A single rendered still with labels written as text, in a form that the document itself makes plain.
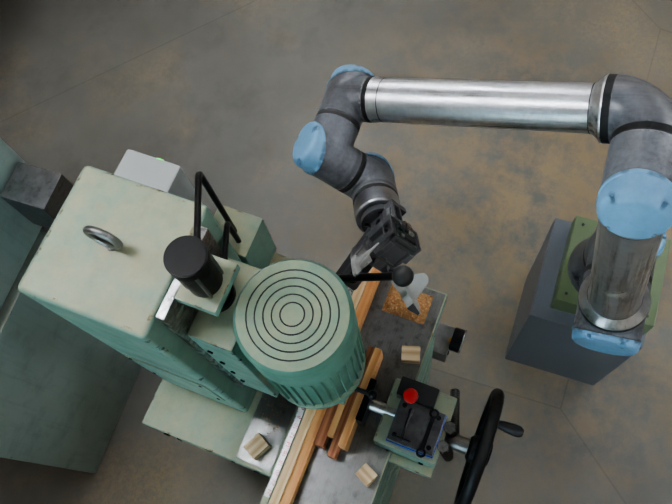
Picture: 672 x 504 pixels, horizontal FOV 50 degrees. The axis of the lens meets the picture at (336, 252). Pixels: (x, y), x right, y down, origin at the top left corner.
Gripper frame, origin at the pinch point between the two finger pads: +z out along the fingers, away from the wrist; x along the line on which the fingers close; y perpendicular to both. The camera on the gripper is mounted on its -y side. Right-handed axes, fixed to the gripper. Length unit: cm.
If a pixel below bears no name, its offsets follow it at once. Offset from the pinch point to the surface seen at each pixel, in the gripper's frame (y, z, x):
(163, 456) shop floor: -136, -60, 37
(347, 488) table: -42, 4, 28
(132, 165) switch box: -11.1, -12.3, -44.0
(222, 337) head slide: -15.0, 10.3, -22.3
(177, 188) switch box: -8.9, -9.9, -36.7
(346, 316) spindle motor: 4.1, 16.2, -14.6
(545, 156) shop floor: 6, -137, 102
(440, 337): -26, -40, 52
